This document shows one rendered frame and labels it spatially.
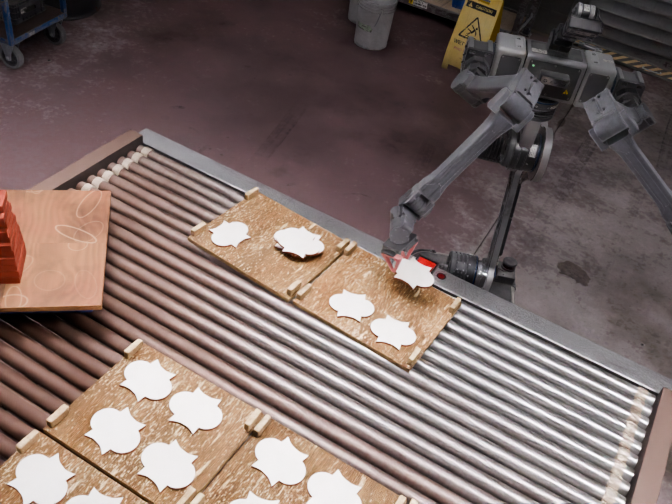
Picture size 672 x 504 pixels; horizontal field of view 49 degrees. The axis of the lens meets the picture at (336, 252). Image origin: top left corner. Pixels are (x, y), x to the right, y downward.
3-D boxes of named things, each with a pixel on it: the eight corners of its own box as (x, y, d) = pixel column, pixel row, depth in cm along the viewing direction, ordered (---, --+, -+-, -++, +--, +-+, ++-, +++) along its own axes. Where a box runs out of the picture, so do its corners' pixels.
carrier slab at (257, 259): (256, 194, 260) (256, 190, 259) (351, 247, 246) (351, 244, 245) (187, 240, 237) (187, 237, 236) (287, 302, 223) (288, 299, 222)
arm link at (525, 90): (557, 85, 196) (531, 61, 193) (527, 126, 197) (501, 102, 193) (483, 88, 239) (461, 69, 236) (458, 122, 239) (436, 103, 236)
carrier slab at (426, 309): (353, 247, 246) (354, 244, 245) (461, 306, 233) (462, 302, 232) (292, 304, 223) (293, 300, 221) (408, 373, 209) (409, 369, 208)
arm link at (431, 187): (531, 109, 201) (504, 84, 198) (536, 116, 196) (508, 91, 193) (423, 214, 218) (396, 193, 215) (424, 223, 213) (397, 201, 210)
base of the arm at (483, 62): (483, 84, 246) (494, 51, 238) (483, 96, 240) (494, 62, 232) (458, 79, 246) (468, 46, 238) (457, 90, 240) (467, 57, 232)
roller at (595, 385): (134, 158, 273) (134, 147, 270) (647, 413, 217) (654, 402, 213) (125, 164, 270) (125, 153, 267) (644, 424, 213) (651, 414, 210)
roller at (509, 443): (64, 202, 249) (62, 191, 246) (621, 503, 192) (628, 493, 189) (53, 209, 245) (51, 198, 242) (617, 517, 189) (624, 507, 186)
